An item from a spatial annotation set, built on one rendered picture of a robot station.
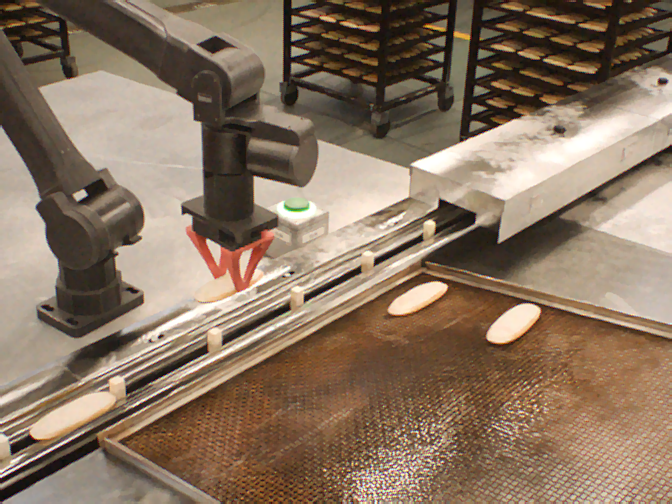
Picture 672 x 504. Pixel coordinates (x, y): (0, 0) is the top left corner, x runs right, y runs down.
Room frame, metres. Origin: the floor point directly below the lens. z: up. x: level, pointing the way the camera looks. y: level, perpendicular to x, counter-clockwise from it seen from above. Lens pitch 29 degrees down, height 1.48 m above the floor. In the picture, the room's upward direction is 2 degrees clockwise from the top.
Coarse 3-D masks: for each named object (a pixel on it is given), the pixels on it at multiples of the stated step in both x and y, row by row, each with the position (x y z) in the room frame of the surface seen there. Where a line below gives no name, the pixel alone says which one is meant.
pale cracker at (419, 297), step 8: (416, 288) 0.96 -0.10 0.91; (424, 288) 0.96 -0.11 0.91; (432, 288) 0.96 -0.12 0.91; (440, 288) 0.96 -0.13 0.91; (400, 296) 0.94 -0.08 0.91; (408, 296) 0.94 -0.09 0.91; (416, 296) 0.94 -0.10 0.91; (424, 296) 0.94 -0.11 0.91; (432, 296) 0.94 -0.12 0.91; (440, 296) 0.95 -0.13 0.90; (392, 304) 0.93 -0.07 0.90; (400, 304) 0.92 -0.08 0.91; (408, 304) 0.92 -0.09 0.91; (416, 304) 0.92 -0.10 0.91; (424, 304) 0.93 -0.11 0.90; (392, 312) 0.91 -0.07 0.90; (400, 312) 0.91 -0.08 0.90; (408, 312) 0.91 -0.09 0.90
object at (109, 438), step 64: (320, 320) 0.90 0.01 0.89; (384, 320) 0.90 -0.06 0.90; (576, 320) 0.87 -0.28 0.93; (640, 320) 0.84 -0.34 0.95; (192, 384) 0.76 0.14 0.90; (256, 384) 0.77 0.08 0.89; (320, 384) 0.77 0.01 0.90; (384, 384) 0.76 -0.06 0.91; (512, 384) 0.74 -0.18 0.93; (576, 384) 0.73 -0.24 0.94; (128, 448) 0.66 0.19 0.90; (320, 448) 0.65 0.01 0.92; (384, 448) 0.64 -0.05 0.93; (448, 448) 0.64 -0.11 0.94; (640, 448) 0.62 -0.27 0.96
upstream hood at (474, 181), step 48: (576, 96) 1.68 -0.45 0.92; (624, 96) 1.70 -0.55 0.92; (480, 144) 1.42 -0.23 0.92; (528, 144) 1.42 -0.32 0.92; (576, 144) 1.43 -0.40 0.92; (624, 144) 1.48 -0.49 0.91; (432, 192) 1.29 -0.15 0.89; (480, 192) 1.23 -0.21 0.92; (528, 192) 1.25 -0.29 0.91; (576, 192) 1.37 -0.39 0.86
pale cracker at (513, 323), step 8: (528, 304) 0.90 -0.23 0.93; (512, 312) 0.88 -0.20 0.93; (520, 312) 0.88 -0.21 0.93; (528, 312) 0.88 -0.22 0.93; (536, 312) 0.88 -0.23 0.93; (496, 320) 0.87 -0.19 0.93; (504, 320) 0.86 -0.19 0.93; (512, 320) 0.86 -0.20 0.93; (520, 320) 0.86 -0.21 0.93; (528, 320) 0.86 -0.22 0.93; (496, 328) 0.84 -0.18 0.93; (504, 328) 0.84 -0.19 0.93; (512, 328) 0.84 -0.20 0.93; (520, 328) 0.84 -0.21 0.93; (528, 328) 0.85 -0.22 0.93; (488, 336) 0.83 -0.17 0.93; (496, 336) 0.83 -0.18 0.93; (504, 336) 0.83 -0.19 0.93; (512, 336) 0.83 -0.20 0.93
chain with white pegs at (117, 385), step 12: (468, 216) 1.30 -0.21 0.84; (432, 228) 1.21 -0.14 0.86; (444, 228) 1.26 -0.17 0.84; (396, 252) 1.17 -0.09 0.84; (372, 264) 1.11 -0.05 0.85; (300, 288) 1.01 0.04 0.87; (300, 300) 1.01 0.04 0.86; (216, 336) 0.90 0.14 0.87; (216, 348) 0.90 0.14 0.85; (192, 360) 0.89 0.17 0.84; (168, 372) 0.86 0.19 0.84; (120, 384) 0.80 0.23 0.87; (144, 384) 0.83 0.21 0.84; (120, 396) 0.80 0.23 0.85; (0, 444) 0.69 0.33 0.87; (0, 456) 0.69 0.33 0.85
